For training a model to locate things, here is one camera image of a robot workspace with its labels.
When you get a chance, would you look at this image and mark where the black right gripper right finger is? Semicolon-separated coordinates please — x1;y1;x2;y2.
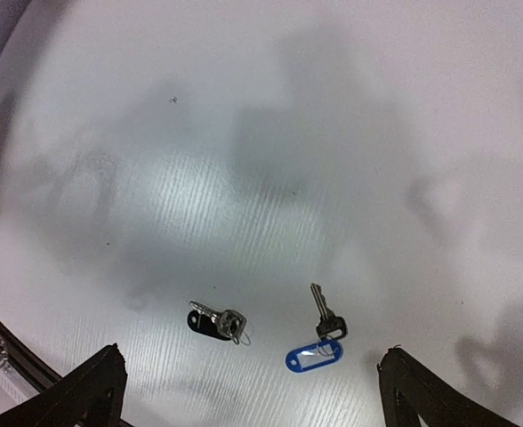
376;346;523;426

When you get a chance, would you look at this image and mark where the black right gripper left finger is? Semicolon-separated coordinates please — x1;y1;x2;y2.
0;343;127;427

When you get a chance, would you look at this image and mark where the silver key black tag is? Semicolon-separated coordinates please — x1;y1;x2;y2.
187;301;251;345

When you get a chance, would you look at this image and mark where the silver key blue tag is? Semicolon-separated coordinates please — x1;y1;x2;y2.
285;283;348;374

